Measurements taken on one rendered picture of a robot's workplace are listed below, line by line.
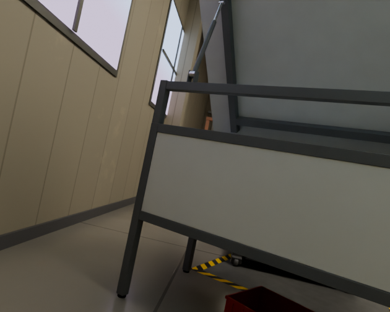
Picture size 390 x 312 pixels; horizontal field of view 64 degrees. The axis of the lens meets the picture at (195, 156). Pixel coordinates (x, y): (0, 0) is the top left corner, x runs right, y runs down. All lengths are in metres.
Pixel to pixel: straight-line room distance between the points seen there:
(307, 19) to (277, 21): 0.14
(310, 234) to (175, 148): 0.63
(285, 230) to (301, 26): 0.91
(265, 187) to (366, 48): 0.75
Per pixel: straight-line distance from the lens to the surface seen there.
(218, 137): 1.25
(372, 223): 1.11
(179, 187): 1.32
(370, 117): 1.65
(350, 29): 1.55
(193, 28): 5.21
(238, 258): 2.33
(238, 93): 1.26
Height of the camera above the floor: 0.66
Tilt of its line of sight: 1 degrees up
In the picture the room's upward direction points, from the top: 12 degrees clockwise
